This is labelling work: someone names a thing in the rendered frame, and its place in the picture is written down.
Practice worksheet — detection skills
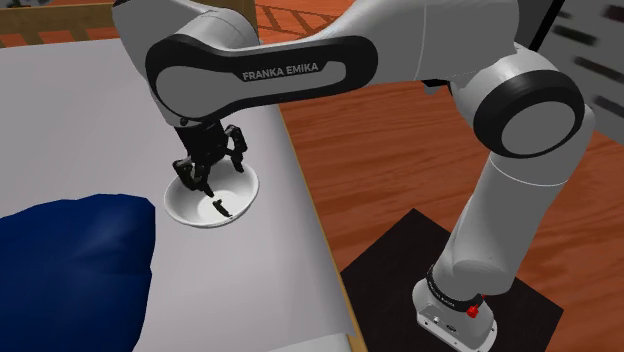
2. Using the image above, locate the blue pillow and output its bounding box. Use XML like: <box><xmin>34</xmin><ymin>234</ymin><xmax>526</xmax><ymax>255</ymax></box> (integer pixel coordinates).
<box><xmin>0</xmin><ymin>193</ymin><xmax>158</xmax><ymax>352</ymax></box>

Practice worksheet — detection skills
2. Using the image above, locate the grey cabinet with dark handles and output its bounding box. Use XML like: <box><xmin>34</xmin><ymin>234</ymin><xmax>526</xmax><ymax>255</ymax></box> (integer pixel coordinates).
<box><xmin>514</xmin><ymin>0</ymin><xmax>624</xmax><ymax>134</ymax></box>

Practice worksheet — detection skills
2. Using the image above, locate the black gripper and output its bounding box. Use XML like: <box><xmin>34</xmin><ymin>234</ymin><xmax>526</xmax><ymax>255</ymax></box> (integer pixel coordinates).
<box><xmin>170</xmin><ymin>120</ymin><xmax>249</xmax><ymax>199</ymax></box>

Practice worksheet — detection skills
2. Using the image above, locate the bed with white sheet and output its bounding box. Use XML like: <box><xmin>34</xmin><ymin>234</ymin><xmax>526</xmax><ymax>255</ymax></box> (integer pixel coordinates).
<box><xmin>0</xmin><ymin>0</ymin><xmax>370</xmax><ymax>352</ymax></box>

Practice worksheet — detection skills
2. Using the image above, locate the small black stick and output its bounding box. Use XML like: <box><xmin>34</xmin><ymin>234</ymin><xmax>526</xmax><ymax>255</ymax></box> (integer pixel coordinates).
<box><xmin>211</xmin><ymin>197</ymin><xmax>232</xmax><ymax>219</ymax></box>

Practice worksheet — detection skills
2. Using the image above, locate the white bowl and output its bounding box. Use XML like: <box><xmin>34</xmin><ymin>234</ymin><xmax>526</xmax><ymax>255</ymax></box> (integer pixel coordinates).
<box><xmin>163</xmin><ymin>160</ymin><xmax>261</xmax><ymax>229</ymax></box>

